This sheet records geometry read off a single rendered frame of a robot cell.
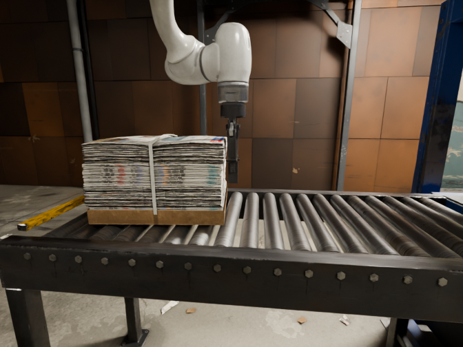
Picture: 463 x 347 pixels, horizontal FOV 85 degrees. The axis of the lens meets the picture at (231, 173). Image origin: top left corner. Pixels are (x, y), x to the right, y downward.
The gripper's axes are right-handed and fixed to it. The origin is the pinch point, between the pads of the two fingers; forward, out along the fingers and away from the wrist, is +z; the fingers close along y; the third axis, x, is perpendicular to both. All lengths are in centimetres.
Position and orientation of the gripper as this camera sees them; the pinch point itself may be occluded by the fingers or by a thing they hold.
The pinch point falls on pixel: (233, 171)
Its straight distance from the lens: 78.7
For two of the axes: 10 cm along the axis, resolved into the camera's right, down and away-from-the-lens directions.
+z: 0.0, 9.8, 2.2
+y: -1.0, 2.2, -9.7
